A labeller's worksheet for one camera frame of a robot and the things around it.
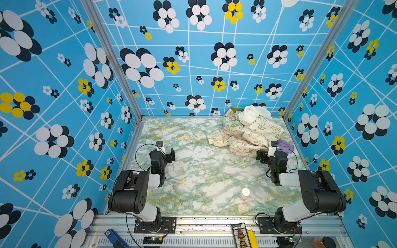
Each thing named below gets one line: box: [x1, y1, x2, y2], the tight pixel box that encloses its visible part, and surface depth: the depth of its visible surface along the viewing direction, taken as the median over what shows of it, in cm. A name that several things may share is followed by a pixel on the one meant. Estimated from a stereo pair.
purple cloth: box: [277, 138, 295, 154], surface depth 101 cm
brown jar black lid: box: [309, 236, 337, 248], surface depth 63 cm
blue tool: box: [104, 228, 131, 248], surface depth 69 cm
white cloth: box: [238, 105, 273, 126], surface depth 102 cm
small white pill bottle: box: [238, 187, 251, 201], surface depth 78 cm
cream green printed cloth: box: [207, 107, 286, 158], surface depth 98 cm
